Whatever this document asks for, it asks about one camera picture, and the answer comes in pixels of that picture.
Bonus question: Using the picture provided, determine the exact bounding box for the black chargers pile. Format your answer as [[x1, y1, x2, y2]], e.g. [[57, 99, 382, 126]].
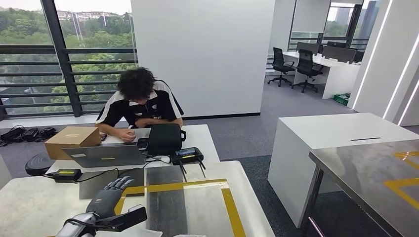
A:
[[0, 125, 58, 148]]

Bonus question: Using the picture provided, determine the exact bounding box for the steel table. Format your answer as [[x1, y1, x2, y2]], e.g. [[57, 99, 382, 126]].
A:
[[299, 139, 419, 237]]

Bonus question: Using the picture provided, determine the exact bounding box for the black power adapter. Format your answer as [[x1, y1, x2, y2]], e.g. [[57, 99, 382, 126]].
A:
[[52, 168, 83, 183]]

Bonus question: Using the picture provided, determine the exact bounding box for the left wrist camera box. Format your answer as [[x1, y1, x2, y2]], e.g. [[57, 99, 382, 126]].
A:
[[96, 204, 148, 233]]

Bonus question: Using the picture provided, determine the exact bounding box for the grey desk partition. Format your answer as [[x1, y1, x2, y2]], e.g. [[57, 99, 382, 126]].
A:
[[296, 41, 357, 63]]

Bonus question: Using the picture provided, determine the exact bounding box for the white office desk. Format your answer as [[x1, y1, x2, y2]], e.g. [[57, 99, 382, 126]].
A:
[[283, 50, 361, 100]]

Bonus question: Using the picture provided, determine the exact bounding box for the person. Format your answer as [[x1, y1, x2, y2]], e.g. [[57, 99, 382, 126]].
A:
[[95, 67, 185, 143]]

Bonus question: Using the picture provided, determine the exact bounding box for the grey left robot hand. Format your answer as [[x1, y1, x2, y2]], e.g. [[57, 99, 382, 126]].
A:
[[85, 176, 135, 219]]

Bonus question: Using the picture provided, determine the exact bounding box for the black remote controller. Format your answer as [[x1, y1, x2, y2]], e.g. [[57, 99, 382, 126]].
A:
[[170, 147, 207, 182]]

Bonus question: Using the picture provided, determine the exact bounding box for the yellow workbench tape marking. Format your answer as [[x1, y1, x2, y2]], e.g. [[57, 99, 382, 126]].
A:
[[45, 178, 247, 237]]

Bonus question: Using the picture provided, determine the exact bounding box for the black window railing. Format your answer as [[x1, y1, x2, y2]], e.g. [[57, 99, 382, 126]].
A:
[[0, 0, 138, 120]]

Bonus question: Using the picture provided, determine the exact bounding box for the cardboard box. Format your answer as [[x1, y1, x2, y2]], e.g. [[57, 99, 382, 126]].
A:
[[44, 126, 102, 161]]

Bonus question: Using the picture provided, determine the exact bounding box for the black adapter cable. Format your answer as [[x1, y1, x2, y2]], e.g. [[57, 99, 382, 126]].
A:
[[42, 156, 171, 184]]

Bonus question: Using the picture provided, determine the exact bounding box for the black bag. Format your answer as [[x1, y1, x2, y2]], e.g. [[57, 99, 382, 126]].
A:
[[147, 123, 187, 157]]

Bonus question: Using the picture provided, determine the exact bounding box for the steel workbench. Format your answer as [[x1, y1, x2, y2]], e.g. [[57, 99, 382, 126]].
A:
[[0, 160, 276, 237]]

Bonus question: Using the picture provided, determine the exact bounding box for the black round stool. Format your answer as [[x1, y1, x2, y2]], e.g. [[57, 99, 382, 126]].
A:
[[25, 152, 56, 177]]

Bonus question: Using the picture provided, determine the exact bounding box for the black office chair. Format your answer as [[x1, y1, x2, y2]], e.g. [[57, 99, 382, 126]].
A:
[[267, 47, 296, 87], [291, 49, 324, 94]]

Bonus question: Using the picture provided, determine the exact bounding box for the grey laptop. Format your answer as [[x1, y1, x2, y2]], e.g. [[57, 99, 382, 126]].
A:
[[62, 144, 147, 168]]

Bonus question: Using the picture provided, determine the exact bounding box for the small green crate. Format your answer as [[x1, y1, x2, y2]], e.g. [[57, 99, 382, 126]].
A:
[[333, 93, 351, 106]]

